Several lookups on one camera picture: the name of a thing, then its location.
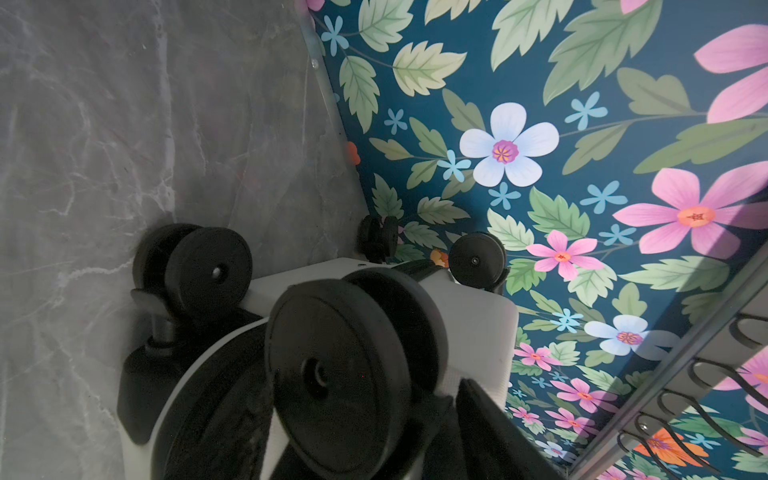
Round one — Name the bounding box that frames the black hook rail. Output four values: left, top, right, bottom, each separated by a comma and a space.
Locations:
568, 246, 767, 479

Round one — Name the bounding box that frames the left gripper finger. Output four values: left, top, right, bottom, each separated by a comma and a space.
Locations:
456, 378, 563, 480

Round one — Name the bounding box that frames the white hard-shell suitcase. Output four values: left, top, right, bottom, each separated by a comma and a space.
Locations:
117, 216, 519, 479

